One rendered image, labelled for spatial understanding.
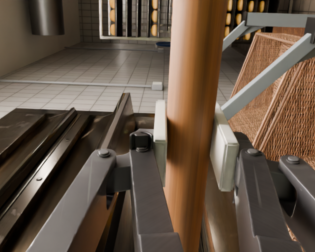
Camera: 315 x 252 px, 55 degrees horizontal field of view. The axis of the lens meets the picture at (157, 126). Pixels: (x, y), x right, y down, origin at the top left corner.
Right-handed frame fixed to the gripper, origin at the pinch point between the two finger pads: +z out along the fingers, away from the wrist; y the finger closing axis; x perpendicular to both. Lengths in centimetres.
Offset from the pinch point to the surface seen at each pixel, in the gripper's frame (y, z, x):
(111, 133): -21, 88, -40
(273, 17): 32, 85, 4
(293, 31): 61, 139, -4
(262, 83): 16.8, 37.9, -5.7
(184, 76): -0.7, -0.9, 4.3
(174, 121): -1.1, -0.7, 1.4
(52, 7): -111, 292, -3
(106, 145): -21, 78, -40
